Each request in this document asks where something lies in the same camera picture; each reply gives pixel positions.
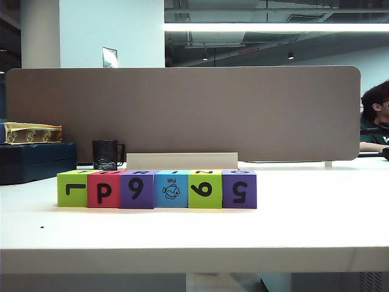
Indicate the yellow patterned box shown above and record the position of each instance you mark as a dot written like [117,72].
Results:
[33,135]

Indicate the purple block with 9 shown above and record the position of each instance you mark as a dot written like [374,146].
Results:
[126,200]

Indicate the black mug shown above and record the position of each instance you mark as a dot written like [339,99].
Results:
[104,155]

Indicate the black ceiling spotlight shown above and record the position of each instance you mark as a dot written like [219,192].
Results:
[291,56]

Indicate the red block with P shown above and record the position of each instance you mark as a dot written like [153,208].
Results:
[94,182]

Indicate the framed wall sign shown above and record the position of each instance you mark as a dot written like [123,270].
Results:
[109,57]

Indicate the white divider foot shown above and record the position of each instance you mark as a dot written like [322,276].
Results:
[328,164]

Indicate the purple block with 5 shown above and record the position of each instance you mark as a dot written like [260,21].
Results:
[231,182]

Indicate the under-table vent grille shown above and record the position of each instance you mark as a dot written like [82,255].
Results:
[370,283]

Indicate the ceiling light strip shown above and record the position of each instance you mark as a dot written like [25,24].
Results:
[273,27]

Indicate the brown desk divider panel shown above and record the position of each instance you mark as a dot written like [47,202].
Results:
[197,112]

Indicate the lime green block with 6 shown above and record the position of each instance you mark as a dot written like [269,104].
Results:
[197,200]

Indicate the person in green shirt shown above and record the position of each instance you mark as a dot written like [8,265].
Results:
[373,100]

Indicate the dark blue case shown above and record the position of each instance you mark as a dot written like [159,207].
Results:
[36,164]

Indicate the white under-table column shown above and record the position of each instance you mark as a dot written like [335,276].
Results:
[225,283]

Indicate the lime green block with L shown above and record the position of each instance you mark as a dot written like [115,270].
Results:
[73,199]

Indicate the blue block with fish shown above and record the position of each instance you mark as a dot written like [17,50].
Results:
[164,200]

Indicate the black round desk object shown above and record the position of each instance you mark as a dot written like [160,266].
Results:
[386,153]

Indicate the blue box edge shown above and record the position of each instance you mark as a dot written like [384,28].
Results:
[2,134]

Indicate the bare person forearm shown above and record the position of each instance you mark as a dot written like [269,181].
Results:
[370,147]

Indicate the red LED ceiling display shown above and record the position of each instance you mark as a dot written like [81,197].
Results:
[248,51]

